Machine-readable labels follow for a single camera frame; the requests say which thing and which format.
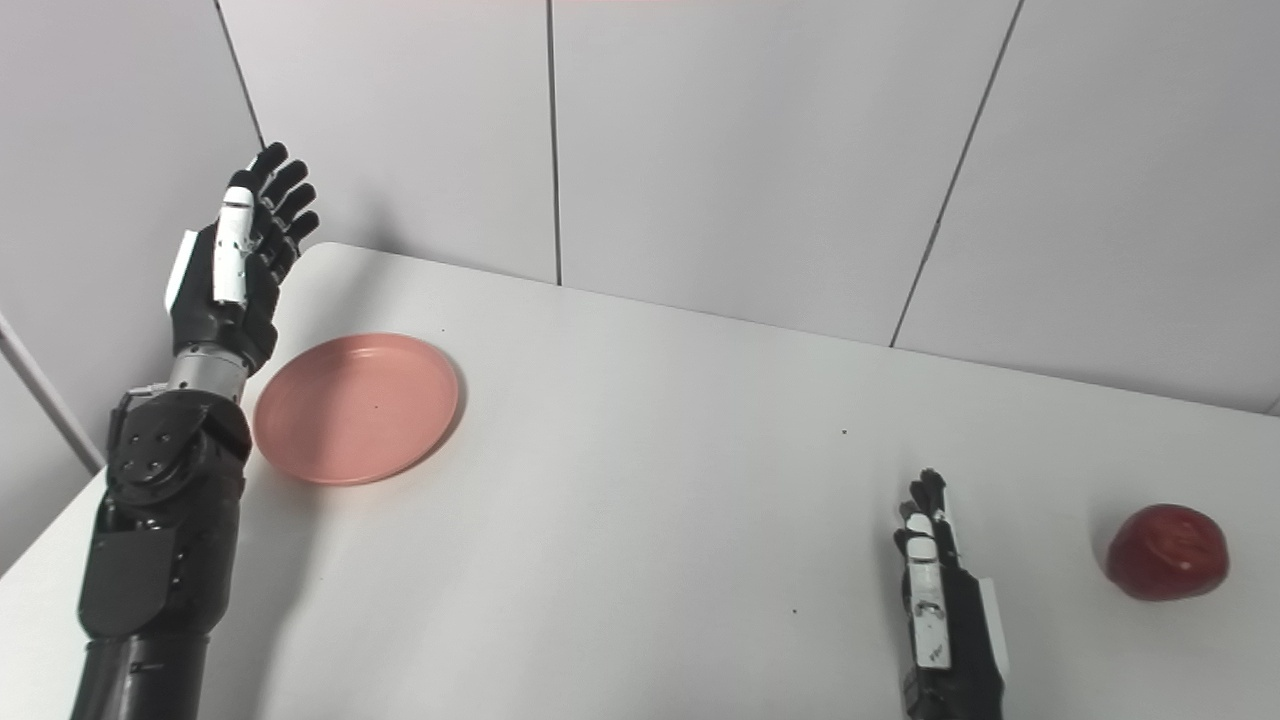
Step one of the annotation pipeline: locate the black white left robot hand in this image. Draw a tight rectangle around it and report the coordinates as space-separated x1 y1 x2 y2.
164 141 321 377

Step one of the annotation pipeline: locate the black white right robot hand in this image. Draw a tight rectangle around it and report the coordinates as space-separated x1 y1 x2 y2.
893 468 1012 720

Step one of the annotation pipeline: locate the pink round plate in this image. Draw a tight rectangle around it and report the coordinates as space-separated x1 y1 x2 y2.
252 333 461 487

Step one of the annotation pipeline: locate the red apple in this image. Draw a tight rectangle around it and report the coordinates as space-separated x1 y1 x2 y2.
1105 503 1231 602

